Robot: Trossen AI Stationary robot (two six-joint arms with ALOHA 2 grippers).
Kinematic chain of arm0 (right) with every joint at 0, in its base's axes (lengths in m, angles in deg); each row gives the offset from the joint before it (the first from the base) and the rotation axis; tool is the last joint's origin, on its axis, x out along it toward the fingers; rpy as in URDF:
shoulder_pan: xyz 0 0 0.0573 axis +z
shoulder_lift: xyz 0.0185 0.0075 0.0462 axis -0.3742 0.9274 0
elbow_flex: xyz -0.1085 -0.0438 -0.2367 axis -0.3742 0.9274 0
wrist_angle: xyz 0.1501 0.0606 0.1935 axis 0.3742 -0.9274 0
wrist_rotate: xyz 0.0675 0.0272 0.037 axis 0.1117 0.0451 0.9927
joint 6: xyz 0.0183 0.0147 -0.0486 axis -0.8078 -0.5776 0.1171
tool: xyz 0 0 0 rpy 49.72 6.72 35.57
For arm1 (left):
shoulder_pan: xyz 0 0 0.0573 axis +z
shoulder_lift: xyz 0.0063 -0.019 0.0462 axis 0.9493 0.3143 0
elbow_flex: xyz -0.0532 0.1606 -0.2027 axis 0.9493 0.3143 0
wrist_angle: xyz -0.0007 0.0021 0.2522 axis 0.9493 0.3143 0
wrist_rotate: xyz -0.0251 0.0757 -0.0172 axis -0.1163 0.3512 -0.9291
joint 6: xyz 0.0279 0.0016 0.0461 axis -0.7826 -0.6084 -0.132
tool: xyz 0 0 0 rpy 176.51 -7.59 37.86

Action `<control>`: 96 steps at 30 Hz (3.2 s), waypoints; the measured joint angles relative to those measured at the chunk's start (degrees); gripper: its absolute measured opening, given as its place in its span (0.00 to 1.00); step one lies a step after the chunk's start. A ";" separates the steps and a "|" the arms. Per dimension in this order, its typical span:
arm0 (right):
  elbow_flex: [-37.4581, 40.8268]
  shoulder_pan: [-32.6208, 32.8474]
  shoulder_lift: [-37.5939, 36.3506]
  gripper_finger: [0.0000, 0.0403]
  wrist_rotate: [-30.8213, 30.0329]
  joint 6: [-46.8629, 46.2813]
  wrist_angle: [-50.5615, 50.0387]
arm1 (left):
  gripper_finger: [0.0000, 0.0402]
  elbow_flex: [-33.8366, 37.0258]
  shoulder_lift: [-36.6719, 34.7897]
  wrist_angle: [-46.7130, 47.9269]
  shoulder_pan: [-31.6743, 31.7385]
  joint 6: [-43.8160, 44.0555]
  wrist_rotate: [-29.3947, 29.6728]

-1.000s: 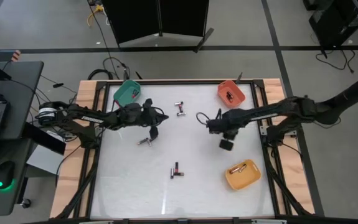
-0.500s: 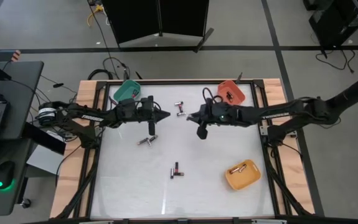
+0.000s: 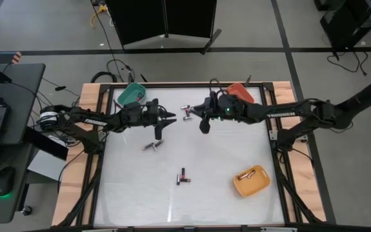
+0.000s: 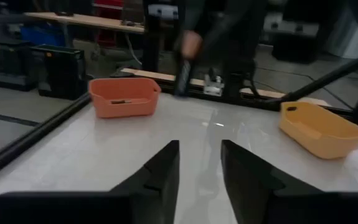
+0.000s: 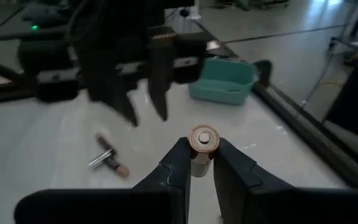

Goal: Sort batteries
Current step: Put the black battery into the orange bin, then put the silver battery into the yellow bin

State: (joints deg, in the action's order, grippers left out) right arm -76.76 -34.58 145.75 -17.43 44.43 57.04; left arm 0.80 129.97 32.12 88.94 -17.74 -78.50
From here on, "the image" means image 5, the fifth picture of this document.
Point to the black copper Duracell battery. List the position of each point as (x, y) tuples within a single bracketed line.
[(101, 140)]

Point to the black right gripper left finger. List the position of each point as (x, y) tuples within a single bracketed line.
[(119, 205)]

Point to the copper-top battery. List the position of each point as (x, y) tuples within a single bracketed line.
[(201, 165)]

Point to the black aluminium table frame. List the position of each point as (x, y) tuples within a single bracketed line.
[(309, 132)]

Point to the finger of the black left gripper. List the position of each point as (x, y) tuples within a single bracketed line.
[(162, 77), (107, 81)]

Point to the teal plastic bin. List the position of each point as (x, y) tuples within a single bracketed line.
[(222, 93)]

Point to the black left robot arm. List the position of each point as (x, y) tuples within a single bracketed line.
[(41, 53)]

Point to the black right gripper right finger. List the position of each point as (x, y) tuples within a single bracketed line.
[(275, 205)]

